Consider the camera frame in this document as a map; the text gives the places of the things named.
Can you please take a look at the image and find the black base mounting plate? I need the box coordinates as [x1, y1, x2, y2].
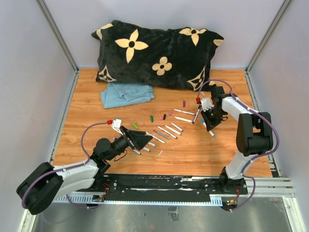
[80, 174, 248, 203]

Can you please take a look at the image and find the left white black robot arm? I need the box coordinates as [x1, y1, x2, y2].
[16, 126, 153, 215]

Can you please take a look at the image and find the purple cable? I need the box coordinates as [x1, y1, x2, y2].
[21, 118, 113, 210]
[196, 79, 280, 213]

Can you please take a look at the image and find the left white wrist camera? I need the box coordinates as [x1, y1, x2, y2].
[112, 118, 122, 131]

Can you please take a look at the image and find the purple capped pen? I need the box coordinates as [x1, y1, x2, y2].
[174, 109, 196, 116]

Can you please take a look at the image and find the black floral pillow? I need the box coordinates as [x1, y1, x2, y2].
[91, 20, 224, 91]

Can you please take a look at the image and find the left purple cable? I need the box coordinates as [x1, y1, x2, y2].
[21, 118, 113, 210]

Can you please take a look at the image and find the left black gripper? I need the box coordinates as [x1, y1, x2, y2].
[107, 126, 153, 161]

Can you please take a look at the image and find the grey marker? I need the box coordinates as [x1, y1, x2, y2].
[153, 130, 171, 140]

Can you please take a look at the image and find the sky blue capped marker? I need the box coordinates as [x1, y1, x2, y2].
[199, 118, 216, 138]

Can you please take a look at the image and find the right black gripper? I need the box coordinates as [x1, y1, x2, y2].
[200, 106, 225, 131]

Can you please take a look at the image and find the aluminium frame rail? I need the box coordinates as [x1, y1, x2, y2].
[35, 0, 80, 73]

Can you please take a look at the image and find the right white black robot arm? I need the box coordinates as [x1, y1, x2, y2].
[198, 87, 273, 193]

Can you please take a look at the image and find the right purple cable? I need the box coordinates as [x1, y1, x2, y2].
[196, 79, 280, 213]

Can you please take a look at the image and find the dark blue tipped pen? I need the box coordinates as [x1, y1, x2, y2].
[192, 104, 202, 124]

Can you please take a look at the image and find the light blue folded cloth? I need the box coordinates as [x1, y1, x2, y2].
[100, 83, 155, 109]

